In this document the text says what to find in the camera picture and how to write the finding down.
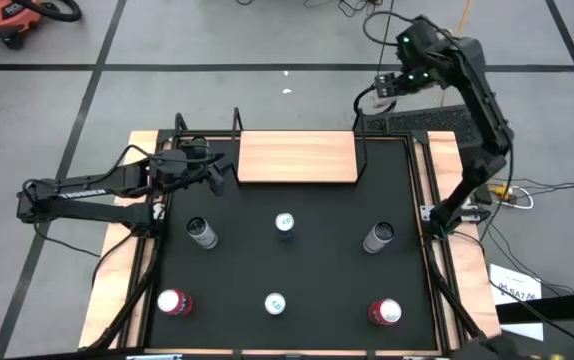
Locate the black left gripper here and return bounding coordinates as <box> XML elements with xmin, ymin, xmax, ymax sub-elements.
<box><xmin>149</xmin><ymin>148</ymin><xmax>234</xmax><ymax>198</ymax></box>

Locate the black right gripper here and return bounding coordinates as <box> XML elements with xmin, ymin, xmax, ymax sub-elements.
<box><xmin>372</xmin><ymin>64</ymin><xmax>441</xmax><ymax>110</ymax></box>

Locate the Celsius Tropical Vibe can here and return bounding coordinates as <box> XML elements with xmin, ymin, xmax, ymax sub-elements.
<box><xmin>185</xmin><ymin>215</ymin><xmax>219</xmax><ymax>251</ymax></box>

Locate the blue silver Red Bull can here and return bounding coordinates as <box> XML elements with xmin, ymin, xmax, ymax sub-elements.
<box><xmin>274</xmin><ymin>211</ymin><xmax>297</xmax><ymax>240</ymax></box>
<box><xmin>263</xmin><ymin>291</ymin><xmax>288</xmax><ymax>317</ymax></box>

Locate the red soda can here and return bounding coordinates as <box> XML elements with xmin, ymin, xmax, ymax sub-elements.
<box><xmin>367</xmin><ymin>297</ymin><xmax>403</xmax><ymax>328</ymax></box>
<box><xmin>156</xmin><ymin>287</ymin><xmax>194</xmax><ymax>318</ymax></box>

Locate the Celsius Peach Vibe can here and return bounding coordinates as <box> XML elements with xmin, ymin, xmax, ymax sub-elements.
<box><xmin>362</xmin><ymin>220</ymin><xmax>396</xmax><ymax>255</ymax></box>

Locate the black perforated computer case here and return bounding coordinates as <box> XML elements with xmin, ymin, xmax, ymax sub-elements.
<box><xmin>366</xmin><ymin>106</ymin><xmax>474</xmax><ymax>134</ymax></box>

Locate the black table mat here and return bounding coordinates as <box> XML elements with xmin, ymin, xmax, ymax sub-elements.
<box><xmin>146</xmin><ymin>137</ymin><xmax>441</xmax><ymax>351</ymax></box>

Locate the yellow power plug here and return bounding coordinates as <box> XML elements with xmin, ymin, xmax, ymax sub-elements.
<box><xmin>489</xmin><ymin>182</ymin><xmax>513</xmax><ymax>201</ymax></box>

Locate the white paper sheet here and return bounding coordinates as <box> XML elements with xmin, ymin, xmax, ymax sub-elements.
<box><xmin>488</xmin><ymin>263</ymin><xmax>544</xmax><ymax>342</ymax></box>

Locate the black bar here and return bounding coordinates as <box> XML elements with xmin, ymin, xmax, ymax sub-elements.
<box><xmin>495</xmin><ymin>288</ymin><xmax>574</xmax><ymax>326</ymax></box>

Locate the black metal table frame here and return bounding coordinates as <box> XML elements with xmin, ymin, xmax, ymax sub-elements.
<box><xmin>79</xmin><ymin>112</ymin><xmax>507</xmax><ymax>360</ymax></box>

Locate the black coiled cable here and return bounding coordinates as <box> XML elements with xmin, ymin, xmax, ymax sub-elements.
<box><xmin>353</xmin><ymin>0</ymin><xmax>399</xmax><ymax>119</ymax></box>

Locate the wooden shelf with black frame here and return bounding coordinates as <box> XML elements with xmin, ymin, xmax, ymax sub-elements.
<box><xmin>230</xmin><ymin>106</ymin><xmax>369</xmax><ymax>188</ymax></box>

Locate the yellow extension cable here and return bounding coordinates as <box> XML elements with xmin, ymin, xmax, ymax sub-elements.
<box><xmin>439</xmin><ymin>0</ymin><xmax>474</xmax><ymax>109</ymax></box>

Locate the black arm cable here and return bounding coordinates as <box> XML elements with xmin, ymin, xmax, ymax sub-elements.
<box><xmin>31</xmin><ymin>222</ymin><xmax>103</xmax><ymax>259</ymax></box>

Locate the white cable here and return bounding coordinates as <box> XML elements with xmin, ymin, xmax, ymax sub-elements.
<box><xmin>509</xmin><ymin>185</ymin><xmax>536</xmax><ymax>211</ymax></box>

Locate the black vacuum hose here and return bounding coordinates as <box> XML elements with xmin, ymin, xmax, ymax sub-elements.
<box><xmin>16</xmin><ymin>0</ymin><xmax>83</xmax><ymax>24</ymax></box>

